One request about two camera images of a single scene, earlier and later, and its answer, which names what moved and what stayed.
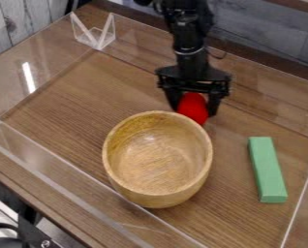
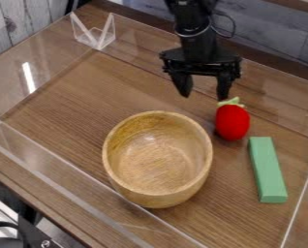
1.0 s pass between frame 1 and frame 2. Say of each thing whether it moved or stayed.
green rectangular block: stayed
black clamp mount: stayed
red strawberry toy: moved
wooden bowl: stayed
